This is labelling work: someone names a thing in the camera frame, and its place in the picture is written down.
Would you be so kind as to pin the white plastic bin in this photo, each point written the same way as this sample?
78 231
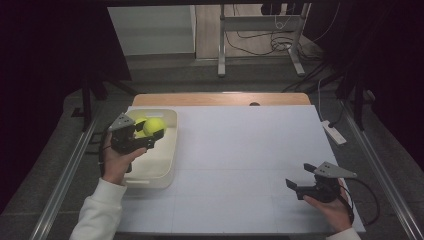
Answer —
156 163

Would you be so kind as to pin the black stand legs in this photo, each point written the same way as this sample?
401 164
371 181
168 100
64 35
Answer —
87 100
358 100

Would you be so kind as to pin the person's right hand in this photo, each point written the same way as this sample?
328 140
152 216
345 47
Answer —
333 215

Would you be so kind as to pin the yellow tennis ball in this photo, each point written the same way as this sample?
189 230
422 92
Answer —
140 120
154 126

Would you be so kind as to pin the white power strip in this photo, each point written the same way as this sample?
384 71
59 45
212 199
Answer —
334 132

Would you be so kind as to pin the aluminium rail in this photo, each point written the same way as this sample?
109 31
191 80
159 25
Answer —
383 166
63 180

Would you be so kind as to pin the grey metal stand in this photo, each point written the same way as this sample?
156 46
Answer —
260 23

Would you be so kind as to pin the wooden table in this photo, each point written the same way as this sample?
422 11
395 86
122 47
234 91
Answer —
206 99

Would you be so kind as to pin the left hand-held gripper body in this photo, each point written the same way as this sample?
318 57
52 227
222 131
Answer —
125 140

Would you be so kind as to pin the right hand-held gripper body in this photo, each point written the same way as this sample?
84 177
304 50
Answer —
325 191

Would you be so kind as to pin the person's left hand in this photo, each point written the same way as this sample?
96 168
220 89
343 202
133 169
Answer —
115 165

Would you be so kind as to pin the black curtain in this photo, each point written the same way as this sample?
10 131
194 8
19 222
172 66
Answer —
383 66
50 66

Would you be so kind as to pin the white panel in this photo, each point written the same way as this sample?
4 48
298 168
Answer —
150 30

